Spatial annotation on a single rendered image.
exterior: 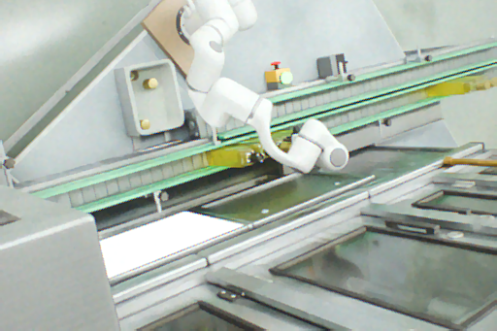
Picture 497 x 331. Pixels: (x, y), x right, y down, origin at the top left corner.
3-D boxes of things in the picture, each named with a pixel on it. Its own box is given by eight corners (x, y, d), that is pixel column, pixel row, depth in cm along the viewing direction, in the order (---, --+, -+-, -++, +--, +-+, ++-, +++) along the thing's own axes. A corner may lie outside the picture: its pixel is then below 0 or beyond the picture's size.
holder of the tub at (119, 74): (131, 151, 195) (141, 152, 189) (114, 69, 191) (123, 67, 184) (176, 140, 205) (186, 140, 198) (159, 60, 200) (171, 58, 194)
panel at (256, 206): (52, 266, 158) (101, 296, 130) (50, 255, 157) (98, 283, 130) (302, 177, 208) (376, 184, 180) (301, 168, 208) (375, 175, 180)
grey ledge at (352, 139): (268, 173, 224) (287, 175, 215) (264, 150, 223) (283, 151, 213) (425, 119, 277) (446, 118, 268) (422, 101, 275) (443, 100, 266)
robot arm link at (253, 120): (259, 99, 161) (327, 136, 161) (236, 140, 160) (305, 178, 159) (261, 92, 153) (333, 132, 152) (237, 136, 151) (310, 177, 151)
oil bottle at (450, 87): (427, 96, 262) (484, 93, 239) (425, 83, 261) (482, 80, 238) (435, 94, 265) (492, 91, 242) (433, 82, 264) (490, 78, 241)
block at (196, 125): (188, 139, 200) (199, 139, 194) (182, 112, 198) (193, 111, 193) (197, 137, 202) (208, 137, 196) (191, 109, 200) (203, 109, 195)
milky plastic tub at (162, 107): (127, 136, 194) (139, 137, 187) (113, 69, 190) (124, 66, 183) (174, 124, 203) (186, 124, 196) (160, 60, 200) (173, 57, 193)
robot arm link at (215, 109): (273, 75, 162) (253, 111, 172) (205, 37, 162) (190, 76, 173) (252, 108, 150) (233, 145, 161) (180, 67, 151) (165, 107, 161)
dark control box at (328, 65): (318, 77, 242) (333, 76, 235) (315, 57, 241) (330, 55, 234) (333, 74, 246) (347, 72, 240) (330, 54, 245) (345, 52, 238)
